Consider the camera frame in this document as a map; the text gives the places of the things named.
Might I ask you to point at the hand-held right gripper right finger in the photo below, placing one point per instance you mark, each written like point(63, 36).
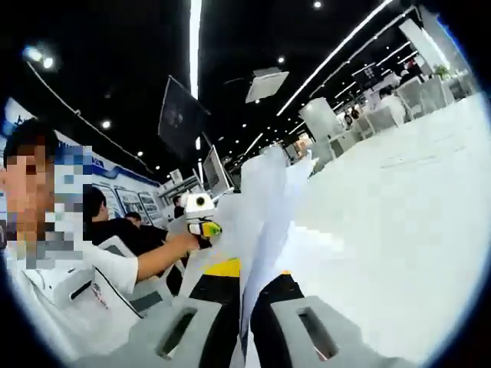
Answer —
point(276, 306)

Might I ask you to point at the group of white office chairs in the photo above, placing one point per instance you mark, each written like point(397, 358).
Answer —
point(403, 103)

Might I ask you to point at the silver laptop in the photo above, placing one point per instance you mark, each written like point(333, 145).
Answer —
point(216, 172)

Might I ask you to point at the white plastic chair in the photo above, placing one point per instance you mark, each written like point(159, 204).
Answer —
point(115, 242)

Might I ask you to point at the green potted plant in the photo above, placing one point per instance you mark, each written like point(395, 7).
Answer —
point(442, 71)

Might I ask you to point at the thin ceiling light strip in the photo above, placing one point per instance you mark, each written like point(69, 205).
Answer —
point(337, 50)

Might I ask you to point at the white storage shelf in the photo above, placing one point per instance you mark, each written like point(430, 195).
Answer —
point(184, 191)

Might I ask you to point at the blue white wall posters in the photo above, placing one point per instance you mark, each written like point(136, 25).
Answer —
point(126, 191)

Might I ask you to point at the person's white shirt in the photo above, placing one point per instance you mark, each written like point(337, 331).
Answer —
point(76, 322)

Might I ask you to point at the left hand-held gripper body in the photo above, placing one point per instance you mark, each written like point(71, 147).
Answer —
point(197, 205)

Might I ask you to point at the person's left hand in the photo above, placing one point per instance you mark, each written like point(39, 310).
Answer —
point(192, 241)

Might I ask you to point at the white square pillar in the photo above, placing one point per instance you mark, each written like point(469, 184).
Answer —
point(320, 119)
point(424, 46)

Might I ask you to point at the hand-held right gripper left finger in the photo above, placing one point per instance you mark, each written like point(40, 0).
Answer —
point(215, 303)

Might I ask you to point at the ceiling air conditioner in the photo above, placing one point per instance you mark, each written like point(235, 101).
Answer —
point(266, 85)

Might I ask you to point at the wide ceiling light strip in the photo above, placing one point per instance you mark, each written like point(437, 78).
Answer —
point(195, 46)

